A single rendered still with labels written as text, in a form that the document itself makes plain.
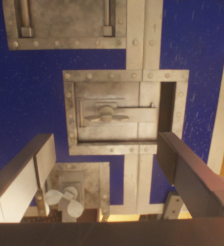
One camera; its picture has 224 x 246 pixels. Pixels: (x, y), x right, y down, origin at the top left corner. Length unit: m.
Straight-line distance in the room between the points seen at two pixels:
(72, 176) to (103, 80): 0.17
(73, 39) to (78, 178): 0.21
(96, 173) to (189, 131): 0.17
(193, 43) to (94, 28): 0.14
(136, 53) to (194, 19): 0.09
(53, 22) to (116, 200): 0.29
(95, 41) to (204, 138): 0.22
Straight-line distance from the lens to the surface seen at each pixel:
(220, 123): 0.31
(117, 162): 0.29
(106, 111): 0.26
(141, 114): 0.27
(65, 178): 0.32
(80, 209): 0.30
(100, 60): 0.25
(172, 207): 0.35
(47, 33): 0.28
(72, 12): 0.28
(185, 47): 0.27
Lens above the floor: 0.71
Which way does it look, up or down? 17 degrees up
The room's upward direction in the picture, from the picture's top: 180 degrees clockwise
